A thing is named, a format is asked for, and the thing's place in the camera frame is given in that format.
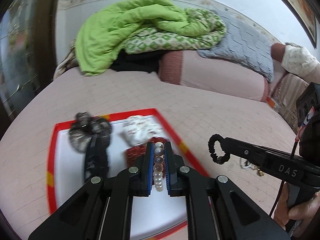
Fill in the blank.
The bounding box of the black hair tie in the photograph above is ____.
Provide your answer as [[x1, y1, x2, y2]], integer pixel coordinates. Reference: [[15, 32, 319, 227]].
[[208, 134, 231, 165]]

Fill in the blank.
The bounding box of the red box with white inside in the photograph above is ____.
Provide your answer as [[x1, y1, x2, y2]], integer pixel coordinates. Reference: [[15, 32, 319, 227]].
[[46, 108, 210, 240]]

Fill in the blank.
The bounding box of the person's right hand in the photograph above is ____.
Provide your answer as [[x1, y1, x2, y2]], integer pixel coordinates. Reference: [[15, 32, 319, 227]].
[[273, 185, 320, 238]]

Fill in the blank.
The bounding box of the small red brick-pattern box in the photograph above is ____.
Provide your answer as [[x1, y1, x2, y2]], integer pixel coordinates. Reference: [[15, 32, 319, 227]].
[[124, 144, 148, 168]]

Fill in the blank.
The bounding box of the pink bolster pillow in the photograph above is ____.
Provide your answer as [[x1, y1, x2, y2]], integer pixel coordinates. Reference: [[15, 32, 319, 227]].
[[158, 50, 270, 103]]

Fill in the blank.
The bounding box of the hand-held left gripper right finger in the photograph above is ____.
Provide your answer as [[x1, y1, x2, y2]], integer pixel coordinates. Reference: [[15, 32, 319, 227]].
[[164, 141, 291, 240]]

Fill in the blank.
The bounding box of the grey pillow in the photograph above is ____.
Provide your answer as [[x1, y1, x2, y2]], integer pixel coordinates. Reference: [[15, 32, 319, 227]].
[[197, 10, 275, 83]]

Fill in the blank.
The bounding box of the plastic bottle with orange label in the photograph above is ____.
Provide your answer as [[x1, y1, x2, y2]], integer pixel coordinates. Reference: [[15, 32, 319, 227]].
[[266, 95, 283, 112]]

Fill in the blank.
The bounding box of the black hair clip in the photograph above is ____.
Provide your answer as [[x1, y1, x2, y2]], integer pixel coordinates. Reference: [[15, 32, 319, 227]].
[[84, 134, 110, 180]]

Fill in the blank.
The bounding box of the black lace scrunchie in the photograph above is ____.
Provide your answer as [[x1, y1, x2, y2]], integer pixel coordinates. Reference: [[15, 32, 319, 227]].
[[68, 112, 113, 153]]

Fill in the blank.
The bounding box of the white floral pillow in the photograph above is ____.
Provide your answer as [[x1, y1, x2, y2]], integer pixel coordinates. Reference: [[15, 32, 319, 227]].
[[271, 42, 320, 82]]

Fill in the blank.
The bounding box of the pearl bracelet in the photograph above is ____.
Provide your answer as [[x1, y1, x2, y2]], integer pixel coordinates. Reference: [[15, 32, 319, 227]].
[[153, 142, 165, 192]]

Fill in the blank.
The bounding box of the green floral quilt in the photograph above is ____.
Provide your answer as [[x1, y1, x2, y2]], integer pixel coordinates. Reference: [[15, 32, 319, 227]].
[[124, 7, 227, 55]]

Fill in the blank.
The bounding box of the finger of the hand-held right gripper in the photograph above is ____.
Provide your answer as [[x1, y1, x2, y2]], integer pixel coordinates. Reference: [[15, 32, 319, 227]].
[[221, 137, 269, 172]]

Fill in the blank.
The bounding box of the striped floral cushion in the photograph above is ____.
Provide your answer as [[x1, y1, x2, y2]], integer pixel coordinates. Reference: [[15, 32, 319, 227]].
[[269, 72, 310, 130]]

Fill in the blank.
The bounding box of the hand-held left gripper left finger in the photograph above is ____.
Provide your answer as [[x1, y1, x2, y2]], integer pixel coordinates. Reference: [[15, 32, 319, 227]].
[[27, 141, 154, 240]]

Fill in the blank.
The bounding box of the gold and white necklace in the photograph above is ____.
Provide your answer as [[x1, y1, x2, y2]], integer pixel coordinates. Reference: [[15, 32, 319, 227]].
[[239, 157, 265, 177]]

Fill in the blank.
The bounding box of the black cable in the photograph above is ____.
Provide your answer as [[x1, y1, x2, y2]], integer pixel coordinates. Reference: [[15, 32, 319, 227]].
[[269, 135, 302, 217]]

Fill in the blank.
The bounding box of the dark wooden cabinet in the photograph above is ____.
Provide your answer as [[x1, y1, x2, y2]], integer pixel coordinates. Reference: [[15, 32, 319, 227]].
[[0, 0, 62, 140]]

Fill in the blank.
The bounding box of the white packet with red print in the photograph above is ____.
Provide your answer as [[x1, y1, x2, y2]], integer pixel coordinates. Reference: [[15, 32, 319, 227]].
[[120, 115, 163, 146]]

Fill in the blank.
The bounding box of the dark cloth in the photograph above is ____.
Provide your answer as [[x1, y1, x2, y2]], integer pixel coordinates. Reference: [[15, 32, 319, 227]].
[[110, 50, 167, 74]]

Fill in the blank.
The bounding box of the bright green quilt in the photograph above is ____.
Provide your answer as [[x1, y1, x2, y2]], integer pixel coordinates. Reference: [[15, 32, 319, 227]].
[[75, 0, 200, 77]]

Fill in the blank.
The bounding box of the framed wall picture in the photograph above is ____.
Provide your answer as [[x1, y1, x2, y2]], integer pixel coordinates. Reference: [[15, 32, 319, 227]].
[[265, 0, 318, 49]]

